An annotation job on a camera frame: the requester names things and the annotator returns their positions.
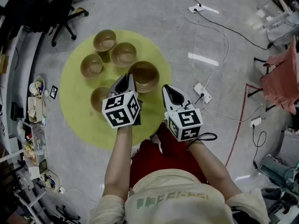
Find white perforated box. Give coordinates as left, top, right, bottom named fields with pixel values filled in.
left=28, top=166, right=40, bottom=179

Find pink cloth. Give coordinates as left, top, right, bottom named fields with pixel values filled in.
left=261, top=35, right=299, bottom=115

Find black wheeled chair base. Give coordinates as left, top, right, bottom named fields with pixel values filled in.
left=55, top=204, right=81, bottom=221

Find grey cylindrical device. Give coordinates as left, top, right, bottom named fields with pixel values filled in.
left=260, top=154, right=294, bottom=183

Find person's left forearm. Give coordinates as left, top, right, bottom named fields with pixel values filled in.
left=102, top=125, right=134, bottom=202

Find white bowl with clutter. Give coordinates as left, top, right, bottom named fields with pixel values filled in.
left=29, top=76, right=46, bottom=97

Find clear plastic bin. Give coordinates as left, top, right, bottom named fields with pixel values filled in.
left=22, top=122, right=49, bottom=165

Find person's beige shirt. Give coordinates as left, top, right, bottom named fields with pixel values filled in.
left=88, top=168, right=269, bottom=224

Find white metal shelving unit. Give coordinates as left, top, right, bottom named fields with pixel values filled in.
left=0, top=0, right=47, bottom=224

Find person's right forearm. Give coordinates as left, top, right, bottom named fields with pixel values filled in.
left=188, top=140, right=243, bottom=202

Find white desk frame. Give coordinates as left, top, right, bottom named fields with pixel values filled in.
left=256, top=0, right=294, bottom=30

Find round table, yellow-green cloth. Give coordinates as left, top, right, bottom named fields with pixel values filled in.
left=59, top=29, right=173, bottom=151

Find small black box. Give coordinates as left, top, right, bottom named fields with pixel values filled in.
left=10, top=101, right=24, bottom=121

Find olive box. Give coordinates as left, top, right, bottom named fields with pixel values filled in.
left=38, top=159, right=48, bottom=174

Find black chair frame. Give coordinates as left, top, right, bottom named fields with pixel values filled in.
left=247, top=57, right=278, bottom=113

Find red floor tape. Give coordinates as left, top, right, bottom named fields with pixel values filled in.
left=225, top=83, right=262, bottom=168

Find white cable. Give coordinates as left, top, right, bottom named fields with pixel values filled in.
left=202, top=100, right=267, bottom=123
left=65, top=187, right=98, bottom=203
left=184, top=10, right=231, bottom=88

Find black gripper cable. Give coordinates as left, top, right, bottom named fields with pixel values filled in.
left=186, top=132, right=218, bottom=149

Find person's red trousers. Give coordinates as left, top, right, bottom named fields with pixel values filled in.
left=129, top=122, right=208, bottom=189

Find beige cardboard box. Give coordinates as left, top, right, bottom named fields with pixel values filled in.
left=27, top=96, right=45, bottom=124

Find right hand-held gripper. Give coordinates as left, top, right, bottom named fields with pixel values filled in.
left=162, top=84, right=205, bottom=142

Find tan plastic bowl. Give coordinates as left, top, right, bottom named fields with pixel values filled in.
left=127, top=61, right=161, bottom=94

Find black office chair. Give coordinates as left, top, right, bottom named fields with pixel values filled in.
left=13, top=0, right=90, bottom=48

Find cluster of tan bowls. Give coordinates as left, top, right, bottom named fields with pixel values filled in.
left=80, top=29, right=138, bottom=113

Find long black cable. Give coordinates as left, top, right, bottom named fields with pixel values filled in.
left=197, top=10, right=273, bottom=50

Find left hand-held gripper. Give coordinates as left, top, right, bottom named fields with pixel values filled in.
left=101, top=73, right=143, bottom=129

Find black plug cable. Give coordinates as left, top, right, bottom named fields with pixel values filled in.
left=194, top=92, right=205, bottom=105

